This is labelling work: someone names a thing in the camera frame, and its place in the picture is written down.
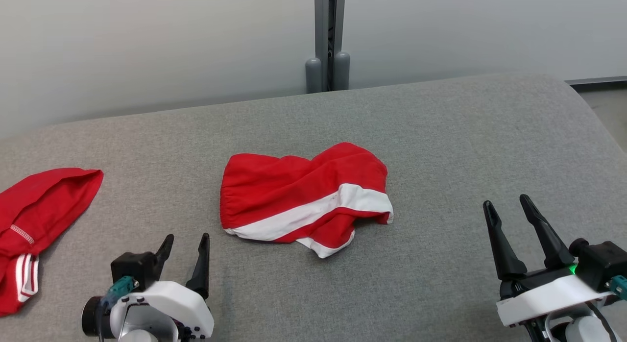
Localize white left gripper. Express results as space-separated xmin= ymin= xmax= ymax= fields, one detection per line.
xmin=110 ymin=233 xmax=215 ymax=339

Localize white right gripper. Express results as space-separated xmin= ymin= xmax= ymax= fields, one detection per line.
xmin=482 ymin=194 xmax=613 ymax=328

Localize red shorts with white stripe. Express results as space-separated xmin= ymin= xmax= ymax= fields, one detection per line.
xmin=219 ymin=142 xmax=394 ymax=259

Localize red jersey with white sleeves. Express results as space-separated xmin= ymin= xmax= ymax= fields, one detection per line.
xmin=0 ymin=168 xmax=104 ymax=317

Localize teal left camera connector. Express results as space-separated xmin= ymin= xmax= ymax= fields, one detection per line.
xmin=100 ymin=276 xmax=139 ymax=308

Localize teal camera connector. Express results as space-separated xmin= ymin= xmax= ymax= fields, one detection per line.
xmin=100 ymin=276 xmax=139 ymax=308
xmin=609 ymin=276 xmax=627 ymax=301

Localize teal right camera connector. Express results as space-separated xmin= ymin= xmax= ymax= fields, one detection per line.
xmin=609 ymin=276 xmax=627 ymax=301

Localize grey partition base rail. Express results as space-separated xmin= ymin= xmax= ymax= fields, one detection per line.
xmin=566 ymin=76 xmax=627 ymax=92

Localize grey cylindrical post cap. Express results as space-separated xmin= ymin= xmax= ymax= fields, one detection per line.
xmin=333 ymin=51 xmax=351 ymax=91
xmin=305 ymin=58 xmax=322 ymax=94

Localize grey slotted partition post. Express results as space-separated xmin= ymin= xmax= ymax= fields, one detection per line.
xmin=314 ymin=0 xmax=346 ymax=93

